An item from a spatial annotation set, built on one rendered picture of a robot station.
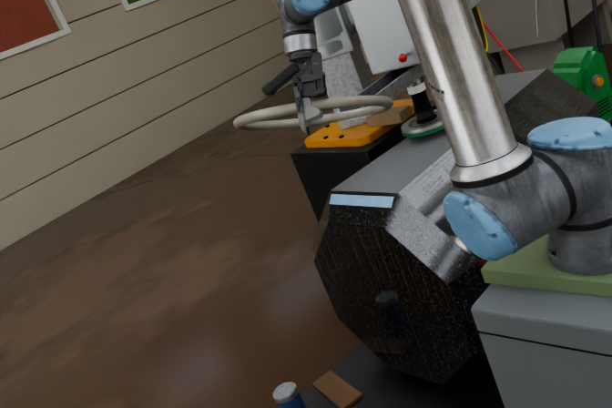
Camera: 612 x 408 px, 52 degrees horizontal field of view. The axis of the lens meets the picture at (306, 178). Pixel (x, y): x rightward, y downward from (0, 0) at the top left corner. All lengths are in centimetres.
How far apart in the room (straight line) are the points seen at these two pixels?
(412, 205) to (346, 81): 121
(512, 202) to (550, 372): 39
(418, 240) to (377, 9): 85
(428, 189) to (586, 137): 100
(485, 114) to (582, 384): 56
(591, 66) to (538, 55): 151
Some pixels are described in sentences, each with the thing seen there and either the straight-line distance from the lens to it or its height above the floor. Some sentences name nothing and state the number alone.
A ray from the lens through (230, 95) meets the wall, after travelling 935.
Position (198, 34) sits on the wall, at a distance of 922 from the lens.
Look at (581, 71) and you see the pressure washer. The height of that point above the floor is 49.
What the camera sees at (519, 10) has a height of 69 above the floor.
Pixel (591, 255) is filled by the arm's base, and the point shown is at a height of 92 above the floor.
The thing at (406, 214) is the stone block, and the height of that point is 76.
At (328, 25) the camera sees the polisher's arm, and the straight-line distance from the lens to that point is 305.
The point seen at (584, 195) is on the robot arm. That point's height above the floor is 105.
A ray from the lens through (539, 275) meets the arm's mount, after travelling 136.
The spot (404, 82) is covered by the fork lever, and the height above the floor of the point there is 110.
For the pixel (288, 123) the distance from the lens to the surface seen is 215.
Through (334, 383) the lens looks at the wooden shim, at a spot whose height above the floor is 3.
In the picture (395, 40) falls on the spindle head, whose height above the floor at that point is 124.
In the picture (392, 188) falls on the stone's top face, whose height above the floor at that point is 83.
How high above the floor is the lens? 160
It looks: 18 degrees down
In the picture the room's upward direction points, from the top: 22 degrees counter-clockwise
